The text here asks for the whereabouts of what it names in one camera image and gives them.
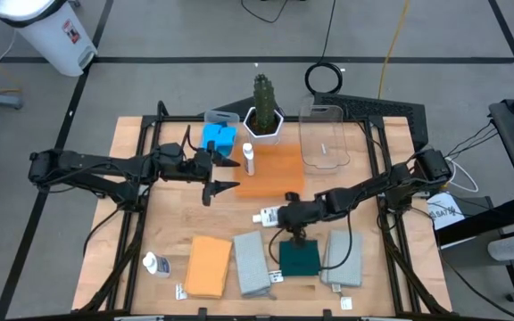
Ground white plastic restorer bottle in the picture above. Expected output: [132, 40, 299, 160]
[251, 205, 285, 228]
[242, 142, 256, 177]
[142, 251, 172, 278]

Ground small clear plastic bin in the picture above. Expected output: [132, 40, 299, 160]
[196, 110, 241, 164]

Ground black coiled cable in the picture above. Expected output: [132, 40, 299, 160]
[303, 0, 344, 95]

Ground white trash bin black rim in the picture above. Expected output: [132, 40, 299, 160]
[0, 0, 98, 78]

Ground orange translucent tray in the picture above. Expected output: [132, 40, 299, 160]
[233, 143, 306, 200]

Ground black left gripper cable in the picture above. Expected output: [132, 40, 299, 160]
[180, 124, 195, 152]

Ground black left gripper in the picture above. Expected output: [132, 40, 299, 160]
[183, 141, 242, 207]

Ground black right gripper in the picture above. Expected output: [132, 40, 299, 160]
[278, 191, 327, 249]

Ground large clear plastic bin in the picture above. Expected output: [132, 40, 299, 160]
[298, 104, 352, 173]

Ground white paper sign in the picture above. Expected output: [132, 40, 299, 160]
[426, 191, 466, 231]

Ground yellow cable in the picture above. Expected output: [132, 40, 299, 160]
[376, 0, 412, 100]

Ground black aluminium table frame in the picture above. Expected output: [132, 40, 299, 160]
[73, 100, 454, 321]

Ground black looped cable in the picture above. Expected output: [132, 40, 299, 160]
[240, 0, 290, 24]

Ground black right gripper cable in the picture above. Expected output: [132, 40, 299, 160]
[269, 211, 352, 271]

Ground white hexagonal plant pot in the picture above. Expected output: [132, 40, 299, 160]
[242, 105, 285, 146]

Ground black perforated panel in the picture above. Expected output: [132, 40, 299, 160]
[312, 91, 430, 152]

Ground green cactus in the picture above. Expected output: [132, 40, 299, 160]
[252, 73, 278, 135]

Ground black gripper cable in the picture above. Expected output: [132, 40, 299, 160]
[180, 124, 195, 152]
[269, 211, 352, 271]

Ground dark green cloth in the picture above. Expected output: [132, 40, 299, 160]
[278, 239, 321, 277]

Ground grey waffle cloth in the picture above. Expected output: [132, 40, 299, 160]
[319, 229, 364, 288]
[233, 230, 272, 299]

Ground grey cylinder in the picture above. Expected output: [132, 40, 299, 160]
[487, 235, 514, 262]

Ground white cable bundle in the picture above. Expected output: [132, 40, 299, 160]
[444, 155, 480, 193]

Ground orange cloth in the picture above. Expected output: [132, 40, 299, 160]
[184, 235, 233, 300]

